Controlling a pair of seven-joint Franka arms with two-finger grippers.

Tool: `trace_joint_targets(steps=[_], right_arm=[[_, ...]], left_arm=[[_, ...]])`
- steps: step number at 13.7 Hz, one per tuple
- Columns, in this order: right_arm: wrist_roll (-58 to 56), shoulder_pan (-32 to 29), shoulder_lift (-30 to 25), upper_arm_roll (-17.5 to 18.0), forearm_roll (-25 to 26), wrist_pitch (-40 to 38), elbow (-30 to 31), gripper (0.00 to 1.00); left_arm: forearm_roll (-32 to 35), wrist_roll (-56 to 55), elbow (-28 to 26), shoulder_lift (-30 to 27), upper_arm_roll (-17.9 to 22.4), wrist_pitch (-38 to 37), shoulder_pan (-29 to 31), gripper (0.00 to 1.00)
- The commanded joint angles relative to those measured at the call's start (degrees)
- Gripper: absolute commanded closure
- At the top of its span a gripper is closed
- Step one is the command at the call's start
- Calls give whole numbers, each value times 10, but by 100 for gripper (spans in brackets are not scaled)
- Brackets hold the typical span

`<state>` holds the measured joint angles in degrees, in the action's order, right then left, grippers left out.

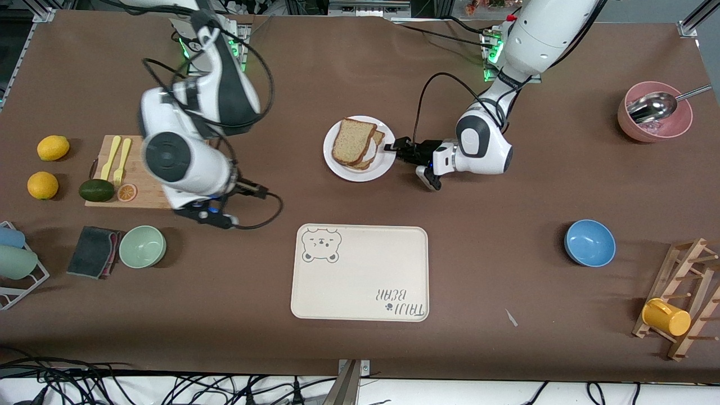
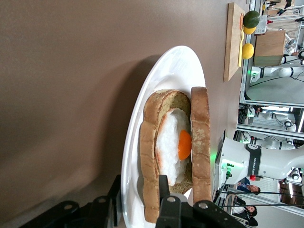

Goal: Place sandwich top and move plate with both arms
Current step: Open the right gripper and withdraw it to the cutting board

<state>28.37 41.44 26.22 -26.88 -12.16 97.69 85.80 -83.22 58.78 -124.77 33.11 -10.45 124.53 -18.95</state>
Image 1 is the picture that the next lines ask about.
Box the yellow lemon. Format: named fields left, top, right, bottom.
left=27, top=171, right=60, bottom=201
left=37, top=135, right=71, bottom=162

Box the black cable bundle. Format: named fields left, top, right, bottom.
left=0, top=349, right=335, bottom=405

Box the mint green bowl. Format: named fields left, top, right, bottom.
left=119, top=225, right=167, bottom=269

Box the yellow plastic knife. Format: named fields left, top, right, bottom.
left=100, top=136, right=122, bottom=182

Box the yellow mug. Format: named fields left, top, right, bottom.
left=641, top=298, right=692, bottom=337

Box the bamboo cutting board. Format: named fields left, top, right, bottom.
left=84, top=135, right=176, bottom=210

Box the aluminium profile corner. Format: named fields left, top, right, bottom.
left=17, top=7, right=57, bottom=62
left=678, top=0, right=720, bottom=38

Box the round white plate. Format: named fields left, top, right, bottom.
left=323, top=115, right=398, bottom=182

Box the blue bowl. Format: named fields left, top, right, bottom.
left=564, top=219, right=617, bottom=268

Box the metal scoop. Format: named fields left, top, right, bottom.
left=627, top=84, right=713, bottom=124

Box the bread slice under egg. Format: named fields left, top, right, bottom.
left=346, top=130, right=386, bottom=172

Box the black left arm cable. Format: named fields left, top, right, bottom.
left=412, top=72, right=510, bottom=148

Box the black base cable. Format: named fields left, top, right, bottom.
left=393, top=17, right=498, bottom=48

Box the metal table bracket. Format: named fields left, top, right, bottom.
left=335, top=359, right=371, bottom=405

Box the light blue cup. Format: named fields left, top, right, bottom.
left=0, top=226, right=26, bottom=249

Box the cream tray with bear print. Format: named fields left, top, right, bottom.
left=290, top=224, right=430, bottom=323

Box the plain bread slice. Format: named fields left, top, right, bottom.
left=331, top=117, right=378, bottom=167

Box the pink bowl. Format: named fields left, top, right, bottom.
left=617, top=81, right=694, bottom=143

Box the dark green avocado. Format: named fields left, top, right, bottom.
left=78, top=178, right=115, bottom=203

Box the white wire rack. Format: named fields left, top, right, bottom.
left=0, top=220, right=51, bottom=311

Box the wooden peg cup rack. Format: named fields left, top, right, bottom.
left=632, top=237, right=720, bottom=362

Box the yellow plastic fork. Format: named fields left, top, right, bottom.
left=113, top=138, right=133, bottom=187

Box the folded grey pink cloth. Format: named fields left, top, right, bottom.
left=66, top=226, right=123, bottom=280

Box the pale green cup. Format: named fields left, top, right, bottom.
left=0, top=245, right=39, bottom=280

